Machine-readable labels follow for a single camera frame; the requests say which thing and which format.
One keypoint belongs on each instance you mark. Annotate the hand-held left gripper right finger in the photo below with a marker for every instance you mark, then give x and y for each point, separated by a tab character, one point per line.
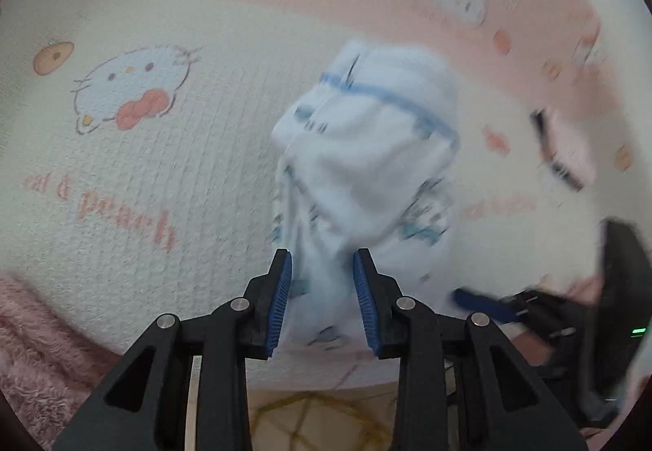
364	303

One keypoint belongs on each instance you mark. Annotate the pink cat print blanket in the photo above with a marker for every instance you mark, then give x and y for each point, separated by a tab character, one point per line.
153	176

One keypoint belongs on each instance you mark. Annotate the pink fuzzy cloth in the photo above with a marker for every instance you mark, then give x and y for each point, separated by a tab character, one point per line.
40	354

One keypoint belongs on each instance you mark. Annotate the white cartoon print shorts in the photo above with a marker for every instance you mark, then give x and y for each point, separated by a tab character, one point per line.
366	150

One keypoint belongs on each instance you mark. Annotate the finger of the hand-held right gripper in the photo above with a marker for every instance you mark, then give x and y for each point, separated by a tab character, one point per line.
484	303

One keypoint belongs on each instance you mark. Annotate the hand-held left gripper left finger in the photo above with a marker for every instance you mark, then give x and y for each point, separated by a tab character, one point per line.
282	298

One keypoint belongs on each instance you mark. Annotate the small pink black-trimmed cloth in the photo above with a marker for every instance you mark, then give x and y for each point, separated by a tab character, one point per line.
573	150

